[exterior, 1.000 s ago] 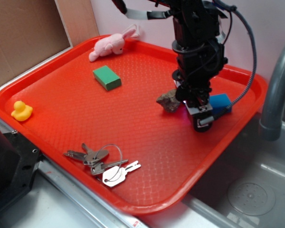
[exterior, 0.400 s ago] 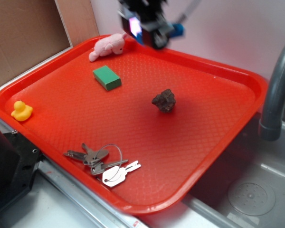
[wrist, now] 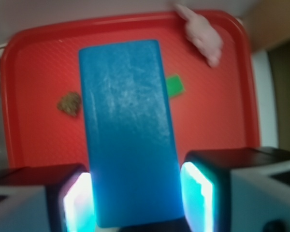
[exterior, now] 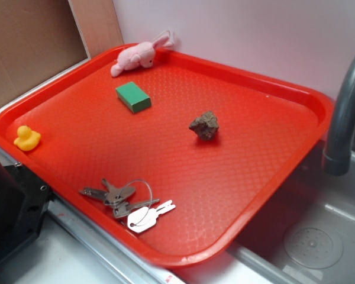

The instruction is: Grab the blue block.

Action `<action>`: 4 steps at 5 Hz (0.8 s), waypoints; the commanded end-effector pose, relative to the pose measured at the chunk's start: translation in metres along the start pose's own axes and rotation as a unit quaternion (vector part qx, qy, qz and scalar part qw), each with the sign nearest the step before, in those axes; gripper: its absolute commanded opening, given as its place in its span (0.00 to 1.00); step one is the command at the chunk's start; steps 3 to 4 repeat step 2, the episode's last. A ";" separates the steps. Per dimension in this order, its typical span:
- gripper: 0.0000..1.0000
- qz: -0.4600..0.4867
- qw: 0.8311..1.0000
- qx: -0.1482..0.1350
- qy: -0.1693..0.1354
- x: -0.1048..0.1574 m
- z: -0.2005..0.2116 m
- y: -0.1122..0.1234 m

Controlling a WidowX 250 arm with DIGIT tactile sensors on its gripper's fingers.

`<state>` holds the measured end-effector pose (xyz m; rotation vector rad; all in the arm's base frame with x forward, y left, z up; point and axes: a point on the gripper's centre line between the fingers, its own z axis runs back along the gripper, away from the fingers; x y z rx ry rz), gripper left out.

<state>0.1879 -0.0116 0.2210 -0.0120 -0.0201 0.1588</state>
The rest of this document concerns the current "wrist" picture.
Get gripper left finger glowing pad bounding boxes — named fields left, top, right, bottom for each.
left=0, top=163, right=96, bottom=232

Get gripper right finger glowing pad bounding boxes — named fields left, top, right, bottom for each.
left=180, top=147, right=290, bottom=232

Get blue rectangular block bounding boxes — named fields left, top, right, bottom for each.
left=79, top=40, right=184, bottom=228

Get green rectangular block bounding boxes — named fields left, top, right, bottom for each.
left=166, top=74, right=185, bottom=98

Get red plastic tray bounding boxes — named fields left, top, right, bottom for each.
left=0, top=11, right=261, bottom=168

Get brown rock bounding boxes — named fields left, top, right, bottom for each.
left=57, top=92, right=82, bottom=117

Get pink plush bunny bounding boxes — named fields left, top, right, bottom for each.
left=174, top=3, right=223, bottom=68

